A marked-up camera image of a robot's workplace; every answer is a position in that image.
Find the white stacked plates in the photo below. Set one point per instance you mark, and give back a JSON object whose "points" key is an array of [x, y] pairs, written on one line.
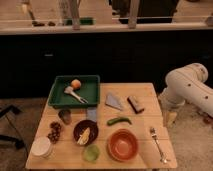
{"points": [[41, 147]]}

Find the grey triangular cloth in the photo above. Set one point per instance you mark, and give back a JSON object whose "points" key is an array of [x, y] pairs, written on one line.
{"points": [[113, 101]]}

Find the dark brown bowl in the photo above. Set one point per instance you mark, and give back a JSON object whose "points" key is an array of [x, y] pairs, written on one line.
{"points": [[82, 126]]}

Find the black chair base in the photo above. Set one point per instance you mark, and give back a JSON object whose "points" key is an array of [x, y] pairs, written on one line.
{"points": [[18, 142]]}

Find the small green bowl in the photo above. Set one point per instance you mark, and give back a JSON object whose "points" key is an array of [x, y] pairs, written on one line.
{"points": [[91, 153]]}

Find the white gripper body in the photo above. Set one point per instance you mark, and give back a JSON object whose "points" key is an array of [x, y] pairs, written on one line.
{"points": [[166, 106]]}

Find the brown chalkboard eraser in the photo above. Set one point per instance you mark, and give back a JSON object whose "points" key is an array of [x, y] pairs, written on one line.
{"points": [[135, 104]]}

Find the silver fork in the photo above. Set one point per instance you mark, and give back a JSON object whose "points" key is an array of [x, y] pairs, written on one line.
{"points": [[153, 134]]}

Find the green plastic tray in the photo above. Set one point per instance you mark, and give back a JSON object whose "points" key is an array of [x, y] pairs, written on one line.
{"points": [[89, 90]]}

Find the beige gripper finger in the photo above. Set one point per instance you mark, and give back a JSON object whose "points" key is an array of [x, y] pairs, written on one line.
{"points": [[170, 118]]}

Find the dark grey small cup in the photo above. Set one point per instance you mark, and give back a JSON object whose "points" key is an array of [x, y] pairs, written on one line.
{"points": [[65, 116]]}

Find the orange fruit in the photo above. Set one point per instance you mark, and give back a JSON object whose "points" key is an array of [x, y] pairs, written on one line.
{"points": [[75, 84]]}

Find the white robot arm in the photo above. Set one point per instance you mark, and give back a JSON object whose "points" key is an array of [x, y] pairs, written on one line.
{"points": [[186, 84]]}

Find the orange bowl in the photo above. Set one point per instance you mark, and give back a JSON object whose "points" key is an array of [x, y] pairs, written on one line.
{"points": [[122, 145]]}

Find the brown grape bunch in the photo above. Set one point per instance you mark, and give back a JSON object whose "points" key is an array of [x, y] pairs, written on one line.
{"points": [[55, 132]]}

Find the green chili pepper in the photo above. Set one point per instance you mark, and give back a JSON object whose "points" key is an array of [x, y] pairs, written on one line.
{"points": [[117, 120]]}

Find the yellow banana piece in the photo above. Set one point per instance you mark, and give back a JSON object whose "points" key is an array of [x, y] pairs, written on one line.
{"points": [[84, 137]]}

